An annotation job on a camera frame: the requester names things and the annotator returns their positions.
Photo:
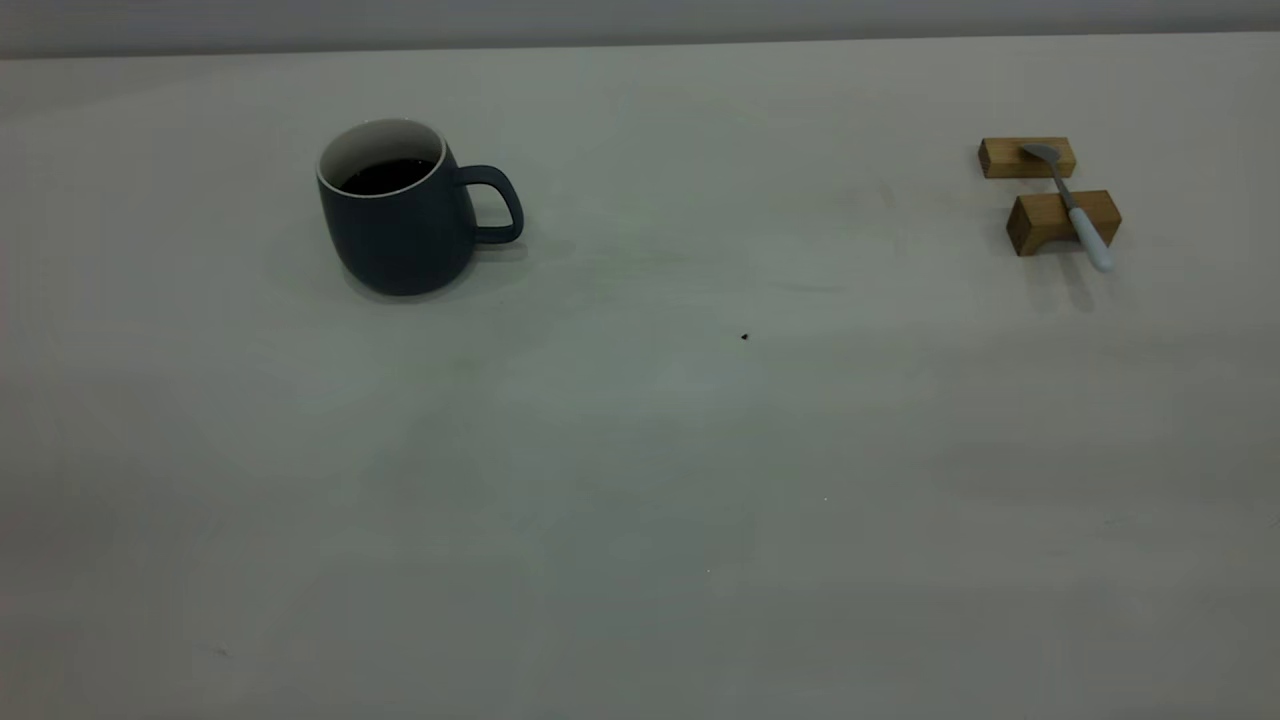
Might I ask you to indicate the flat rectangular wooden block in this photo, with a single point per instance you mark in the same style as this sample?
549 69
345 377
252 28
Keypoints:
1000 158

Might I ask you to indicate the dark grey ceramic mug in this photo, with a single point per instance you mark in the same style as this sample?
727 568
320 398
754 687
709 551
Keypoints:
400 240

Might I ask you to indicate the arched wooden block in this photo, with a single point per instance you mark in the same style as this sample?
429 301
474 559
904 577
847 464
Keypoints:
1040 212

